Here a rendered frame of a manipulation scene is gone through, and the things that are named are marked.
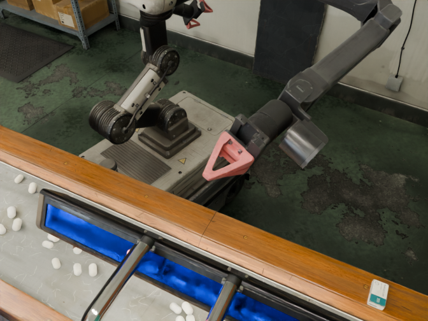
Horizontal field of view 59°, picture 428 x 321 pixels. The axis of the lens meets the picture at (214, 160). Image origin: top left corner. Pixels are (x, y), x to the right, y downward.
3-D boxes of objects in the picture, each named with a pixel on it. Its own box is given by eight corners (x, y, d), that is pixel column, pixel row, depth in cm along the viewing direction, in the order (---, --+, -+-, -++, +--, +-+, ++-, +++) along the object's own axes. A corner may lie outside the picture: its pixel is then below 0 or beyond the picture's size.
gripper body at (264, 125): (242, 177, 66) (267, 154, 70) (264, 146, 57) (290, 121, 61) (215, 152, 67) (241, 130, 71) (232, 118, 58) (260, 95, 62)
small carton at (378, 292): (371, 282, 92) (374, 278, 91) (386, 288, 91) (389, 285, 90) (366, 304, 88) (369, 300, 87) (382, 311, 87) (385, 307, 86)
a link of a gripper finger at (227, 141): (213, 206, 61) (248, 172, 66) (226, 186, 55) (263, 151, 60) (183, 177, 62) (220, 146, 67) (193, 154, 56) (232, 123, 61)
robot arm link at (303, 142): (282, 105, 76) (301, 76, 69) (325, 143, 74) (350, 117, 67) (246, 135, 70) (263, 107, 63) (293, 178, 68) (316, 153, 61)
